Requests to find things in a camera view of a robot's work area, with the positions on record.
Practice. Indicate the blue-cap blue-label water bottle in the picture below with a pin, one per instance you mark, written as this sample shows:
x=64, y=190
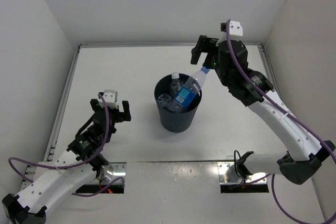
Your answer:
x=189, y=91

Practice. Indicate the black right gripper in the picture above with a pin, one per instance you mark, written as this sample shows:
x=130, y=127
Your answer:
x=203, y=44

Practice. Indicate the aluminium table edge rail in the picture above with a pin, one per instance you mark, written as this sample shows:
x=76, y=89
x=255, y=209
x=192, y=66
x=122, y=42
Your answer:
x=268, y=67

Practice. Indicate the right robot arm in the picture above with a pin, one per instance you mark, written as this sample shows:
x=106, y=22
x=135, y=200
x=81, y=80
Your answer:
x=305, y=153

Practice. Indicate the small blue-label plastic bottle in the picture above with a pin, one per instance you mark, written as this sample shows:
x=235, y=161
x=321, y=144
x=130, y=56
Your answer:
x=164, y=100

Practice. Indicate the dark grey waste bin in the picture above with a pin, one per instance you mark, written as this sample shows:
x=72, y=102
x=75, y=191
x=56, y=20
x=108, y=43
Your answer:
x=174, y=122

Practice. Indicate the clear unlabelled plastic bottle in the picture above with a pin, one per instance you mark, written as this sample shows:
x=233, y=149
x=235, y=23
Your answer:
x=175, y=84

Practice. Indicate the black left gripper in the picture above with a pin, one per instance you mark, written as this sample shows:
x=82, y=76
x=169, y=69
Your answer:
x=121, y=116

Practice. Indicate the left aluminium frame rail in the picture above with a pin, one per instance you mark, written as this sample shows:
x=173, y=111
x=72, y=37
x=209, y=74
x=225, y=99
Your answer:
x=33, y=80

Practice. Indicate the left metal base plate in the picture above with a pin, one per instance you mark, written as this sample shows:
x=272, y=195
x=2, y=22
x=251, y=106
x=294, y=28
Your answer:
x=113, y=172

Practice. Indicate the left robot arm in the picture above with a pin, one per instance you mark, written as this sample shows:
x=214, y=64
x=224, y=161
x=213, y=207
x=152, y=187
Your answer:
x=80, y=163

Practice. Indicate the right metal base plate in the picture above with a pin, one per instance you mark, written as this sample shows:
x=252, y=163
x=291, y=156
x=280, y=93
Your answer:
x=228, y=176

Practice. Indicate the metal base plate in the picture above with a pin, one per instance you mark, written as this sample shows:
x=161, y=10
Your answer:
x=228, y=176
x=113, y=172

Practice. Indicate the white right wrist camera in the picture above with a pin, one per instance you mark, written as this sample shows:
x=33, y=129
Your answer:
x=232, y=27

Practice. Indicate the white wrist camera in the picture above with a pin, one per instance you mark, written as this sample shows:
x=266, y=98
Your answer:
x=232, y=27
x=110, y=97

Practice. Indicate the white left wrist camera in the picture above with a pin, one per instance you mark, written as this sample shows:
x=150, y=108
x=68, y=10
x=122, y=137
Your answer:
x=110, y=97

